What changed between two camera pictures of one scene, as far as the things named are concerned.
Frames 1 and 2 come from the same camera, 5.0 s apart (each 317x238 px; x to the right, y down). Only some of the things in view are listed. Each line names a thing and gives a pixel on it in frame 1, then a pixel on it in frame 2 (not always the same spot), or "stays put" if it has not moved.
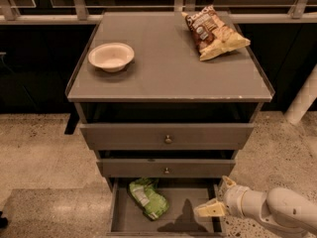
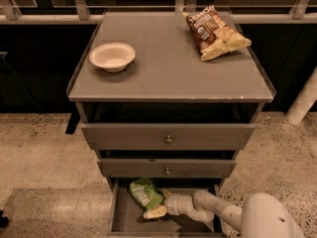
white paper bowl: x=111 y=57 stays put
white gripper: x=235 y=198 to x=173 y=203
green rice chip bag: x=145 y=193 stays put
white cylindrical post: x=303 y=99 stays put
